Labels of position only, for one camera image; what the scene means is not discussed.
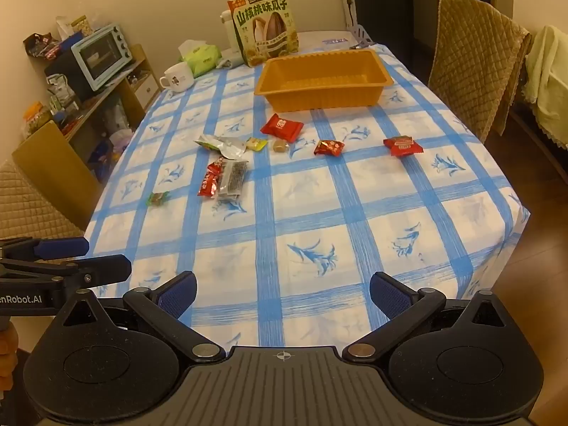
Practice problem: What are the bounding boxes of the black microwave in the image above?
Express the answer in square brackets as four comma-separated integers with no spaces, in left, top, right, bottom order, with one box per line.
[43,47,96,104]

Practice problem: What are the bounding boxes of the green silver snack packet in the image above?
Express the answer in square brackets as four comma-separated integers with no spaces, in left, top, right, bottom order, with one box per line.
[194,135,247,159]

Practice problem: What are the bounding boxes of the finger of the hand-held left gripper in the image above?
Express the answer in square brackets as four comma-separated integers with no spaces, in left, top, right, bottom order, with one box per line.
[0,255,133,288]
[0,237,90,262]

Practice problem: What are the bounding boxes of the pale yellow cloth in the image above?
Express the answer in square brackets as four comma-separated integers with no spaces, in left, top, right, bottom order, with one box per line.
[524,24,568,150]

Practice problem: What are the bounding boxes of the white mug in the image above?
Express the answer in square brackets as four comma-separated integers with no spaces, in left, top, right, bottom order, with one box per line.
[159,63,195,92]

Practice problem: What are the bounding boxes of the white green snack bags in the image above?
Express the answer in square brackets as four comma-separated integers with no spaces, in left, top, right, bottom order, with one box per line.
[46,73,79,113]

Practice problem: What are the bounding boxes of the red labelled snack packet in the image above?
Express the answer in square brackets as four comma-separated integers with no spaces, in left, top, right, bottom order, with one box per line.
[383,136,424,159]

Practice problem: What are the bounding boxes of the clear dark snack packet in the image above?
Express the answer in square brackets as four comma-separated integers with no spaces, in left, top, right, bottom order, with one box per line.
[216,160,249,200]

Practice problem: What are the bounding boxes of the grey phone stand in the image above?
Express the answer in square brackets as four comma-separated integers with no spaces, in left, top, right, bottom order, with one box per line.
[349,24,374,49]

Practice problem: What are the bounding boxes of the dark snack bags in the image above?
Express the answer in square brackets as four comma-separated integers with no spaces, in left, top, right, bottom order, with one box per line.
[23,31,61,59]

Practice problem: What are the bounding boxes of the person's left hand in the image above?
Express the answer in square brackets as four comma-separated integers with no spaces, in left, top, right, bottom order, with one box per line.
[0,323,19,402]

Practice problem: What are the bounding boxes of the jar of nuts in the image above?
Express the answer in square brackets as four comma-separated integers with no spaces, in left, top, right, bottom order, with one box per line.
[71,16,95,37]

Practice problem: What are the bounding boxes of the red foil snack packet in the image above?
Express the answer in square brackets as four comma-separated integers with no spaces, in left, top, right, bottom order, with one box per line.
[314,139,346,157]

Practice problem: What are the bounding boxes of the wooden shelf unit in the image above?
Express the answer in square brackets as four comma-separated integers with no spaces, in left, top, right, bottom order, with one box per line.
[22,44,163,184]

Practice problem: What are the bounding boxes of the blue checked tablecloth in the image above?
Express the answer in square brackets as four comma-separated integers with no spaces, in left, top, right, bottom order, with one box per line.
[83,43,531,365]

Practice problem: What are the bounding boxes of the red square snack packet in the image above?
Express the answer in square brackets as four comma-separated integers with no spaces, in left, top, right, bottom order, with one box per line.
[260,114,305,143]

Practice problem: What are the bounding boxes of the long red snack packet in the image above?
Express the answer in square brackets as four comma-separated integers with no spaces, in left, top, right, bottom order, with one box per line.
[197,159,226,198]

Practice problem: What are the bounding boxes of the wooden chair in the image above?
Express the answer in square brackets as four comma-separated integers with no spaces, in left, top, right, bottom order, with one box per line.
[11,121,105,231]

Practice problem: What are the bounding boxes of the white bottle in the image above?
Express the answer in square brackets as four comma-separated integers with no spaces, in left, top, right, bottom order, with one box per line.
[219,9,243,52]

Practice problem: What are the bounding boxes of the chair with quilted cover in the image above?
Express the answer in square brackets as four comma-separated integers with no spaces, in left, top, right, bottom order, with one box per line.
[0,160,88,244]
[428,0,533,143]

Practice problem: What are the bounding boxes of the small white drawer box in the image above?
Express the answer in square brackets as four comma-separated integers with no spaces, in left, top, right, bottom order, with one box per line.
[133,75,161,108]

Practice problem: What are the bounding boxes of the grey cloth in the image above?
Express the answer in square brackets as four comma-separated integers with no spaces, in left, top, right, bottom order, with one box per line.
[216,51,245,70]

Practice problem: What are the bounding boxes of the large sunflower seed bag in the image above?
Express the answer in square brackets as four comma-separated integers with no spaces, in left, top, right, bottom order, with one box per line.
[228,0,300,68]

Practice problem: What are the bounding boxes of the orange plastic tray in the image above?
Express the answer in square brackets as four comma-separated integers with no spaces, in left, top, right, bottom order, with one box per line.
[254,50,395,113]

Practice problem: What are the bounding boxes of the orange lid jar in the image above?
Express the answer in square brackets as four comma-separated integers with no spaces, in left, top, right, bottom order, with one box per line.
[22,102,52,137]

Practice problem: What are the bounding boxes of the light blue toaster oven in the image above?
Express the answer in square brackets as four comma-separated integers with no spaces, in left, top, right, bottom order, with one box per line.
[71,24,136,92]

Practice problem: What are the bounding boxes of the green tissue pack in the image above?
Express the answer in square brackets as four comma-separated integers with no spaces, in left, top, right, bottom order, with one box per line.
[177,40,223,77]

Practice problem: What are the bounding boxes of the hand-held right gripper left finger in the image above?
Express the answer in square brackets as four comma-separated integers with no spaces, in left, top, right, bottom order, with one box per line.
[53,271,227,363]

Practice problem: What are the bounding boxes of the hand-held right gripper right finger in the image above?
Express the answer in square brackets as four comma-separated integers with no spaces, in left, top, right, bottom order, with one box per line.
[342,271,512,363]

